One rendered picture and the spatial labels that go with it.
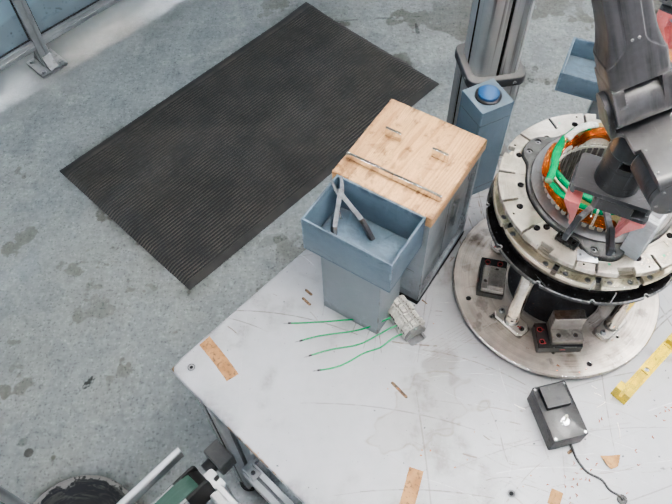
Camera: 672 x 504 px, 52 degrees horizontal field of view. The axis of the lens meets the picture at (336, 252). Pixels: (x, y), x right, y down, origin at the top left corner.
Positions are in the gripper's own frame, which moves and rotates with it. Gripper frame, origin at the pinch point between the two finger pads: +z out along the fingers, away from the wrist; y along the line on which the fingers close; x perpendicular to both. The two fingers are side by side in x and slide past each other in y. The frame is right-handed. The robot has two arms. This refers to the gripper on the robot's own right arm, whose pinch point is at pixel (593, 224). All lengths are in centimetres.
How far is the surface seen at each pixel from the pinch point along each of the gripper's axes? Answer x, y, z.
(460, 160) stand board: 13.3, -22.1, 10.1
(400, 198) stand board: 1.8, -28.3, 10.9
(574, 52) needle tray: 51, -11, 11
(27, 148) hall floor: 52, -189, 117
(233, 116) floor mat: 97, -124, 113
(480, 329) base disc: 0.3, -9.1, 37.1
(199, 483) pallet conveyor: -44, -44, 45
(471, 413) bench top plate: -14.8, -5.5, 39.9
